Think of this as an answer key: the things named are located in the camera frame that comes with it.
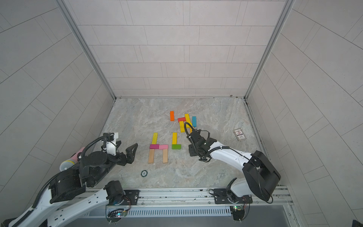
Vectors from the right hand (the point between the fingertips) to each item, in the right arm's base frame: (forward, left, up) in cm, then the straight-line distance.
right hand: (192, 150), depth 86 cm
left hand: (-5, +28, +23) cm, 36 cm away
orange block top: (+29, +13, -1) cm, 32 cm away
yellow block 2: (+8, +11, 0) cm, 14 cm away
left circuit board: (-30, +39, 0) cm, 49 cm away
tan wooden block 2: (-2, +17, -1) cm, 17 cm away
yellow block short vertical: (+18, +6, 0) cm, 19 cm away
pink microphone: (-13, +53, +24) cm, 60 cm away
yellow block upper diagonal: (+24, +2, -1) cm, 24 cm away
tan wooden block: (-2, +25, 0) cm, 25 cm away
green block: (+4, +10, -1) cm, 11 cm away
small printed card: (+9, -32, -1) cm, 34 cm away
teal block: (+23, -3, -1) cm, 23 cm away
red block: (+25, +6, -1) cm, 26 cm away
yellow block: (+11, +24, 0) cm, 27 cm away
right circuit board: (-32, -20, -4) cm, 38 cm away
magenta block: (+4, +24, 0) cm, 24 cm away
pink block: (+4, +18, 0) cm, 19 cm away
